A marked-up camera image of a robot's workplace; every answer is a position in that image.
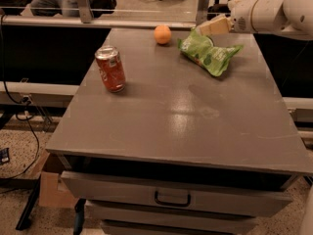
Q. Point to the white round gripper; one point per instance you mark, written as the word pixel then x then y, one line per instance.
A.
pixel 241 21

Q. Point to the green rice chip bag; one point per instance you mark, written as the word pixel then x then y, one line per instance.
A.
pixel 201 50

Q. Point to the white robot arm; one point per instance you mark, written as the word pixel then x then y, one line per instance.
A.
pixel 288 18

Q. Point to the black bag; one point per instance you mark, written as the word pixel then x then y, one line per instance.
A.
pixel 217 9

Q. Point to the orange fruit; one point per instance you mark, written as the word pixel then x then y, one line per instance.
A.
pixel 162 34

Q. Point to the red soda can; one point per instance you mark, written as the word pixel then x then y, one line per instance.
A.
pixel 110 68

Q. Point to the grey metal railing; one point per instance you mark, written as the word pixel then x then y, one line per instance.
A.
pixel 178 14

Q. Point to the seated person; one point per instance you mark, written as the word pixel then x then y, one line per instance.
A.
pixel 50 8

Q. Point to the grey top drawer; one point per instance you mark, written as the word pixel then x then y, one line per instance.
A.
pixel 140 191

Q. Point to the grey drawer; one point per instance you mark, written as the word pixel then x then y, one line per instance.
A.
pixel 140 191
pixel 170 218

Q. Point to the cardboard box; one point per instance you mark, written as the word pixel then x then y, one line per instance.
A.
pixel 53 193

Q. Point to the black drawer handle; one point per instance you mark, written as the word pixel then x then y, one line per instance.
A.
pixel 171 202

